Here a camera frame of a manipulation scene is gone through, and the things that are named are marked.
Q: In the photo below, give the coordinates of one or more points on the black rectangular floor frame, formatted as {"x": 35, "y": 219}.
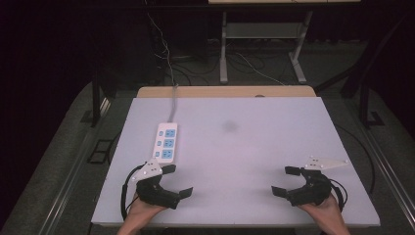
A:
{"x": 99, "y": 151}

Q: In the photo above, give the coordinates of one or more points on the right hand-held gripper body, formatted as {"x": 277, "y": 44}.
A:
{"x": 314, "y": 191}

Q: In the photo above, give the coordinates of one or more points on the person's left hand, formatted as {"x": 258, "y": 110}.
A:
{"x": 140, "y": 212}

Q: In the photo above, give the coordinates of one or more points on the wooden table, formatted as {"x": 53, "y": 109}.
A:
{"x": 225, "y": 92}

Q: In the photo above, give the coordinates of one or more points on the person's right hand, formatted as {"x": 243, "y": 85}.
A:
{"x": 326, "y": 212}

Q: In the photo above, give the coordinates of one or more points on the grey metal stand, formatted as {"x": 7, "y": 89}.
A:
{"x": 261, "y": 31}

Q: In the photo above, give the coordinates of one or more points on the white power strip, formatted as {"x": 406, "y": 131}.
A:
{"x": 166, "y": 142}

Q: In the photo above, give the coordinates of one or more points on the black metal stand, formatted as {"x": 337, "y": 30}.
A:
{"x": 95, "y": 98}
{"x": 365, "y": 104}

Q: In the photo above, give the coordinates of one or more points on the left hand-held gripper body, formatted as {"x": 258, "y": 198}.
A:
{"x": 155, "y": 194}

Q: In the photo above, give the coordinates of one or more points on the aluminium floor rail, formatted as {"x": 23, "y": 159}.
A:
{"x": 388, "y": 166}
{"x": 75, "y": 166}

